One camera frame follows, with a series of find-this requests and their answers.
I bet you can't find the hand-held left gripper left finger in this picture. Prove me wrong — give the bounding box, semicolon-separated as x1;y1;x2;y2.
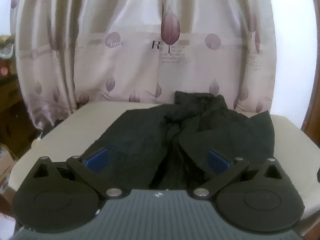
24;147;131;201

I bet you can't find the leaf print curtain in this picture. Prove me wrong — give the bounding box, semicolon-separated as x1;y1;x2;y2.
10;0;273;133

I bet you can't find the cardboard box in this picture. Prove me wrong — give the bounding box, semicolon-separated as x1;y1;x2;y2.
0;142;18;184

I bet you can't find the brown wooden frame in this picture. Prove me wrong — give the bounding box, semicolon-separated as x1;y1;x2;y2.
301;79;320;142

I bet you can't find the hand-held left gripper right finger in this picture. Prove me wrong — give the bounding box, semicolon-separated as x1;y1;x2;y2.
186;148;285;201

